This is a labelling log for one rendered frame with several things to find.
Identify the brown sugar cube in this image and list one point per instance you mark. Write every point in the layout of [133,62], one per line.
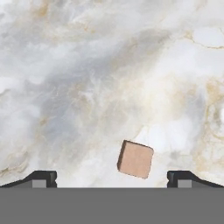
[135,159]

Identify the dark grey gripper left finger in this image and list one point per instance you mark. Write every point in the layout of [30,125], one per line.
[43,178]

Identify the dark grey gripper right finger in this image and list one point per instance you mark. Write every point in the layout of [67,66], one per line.
[180,178]

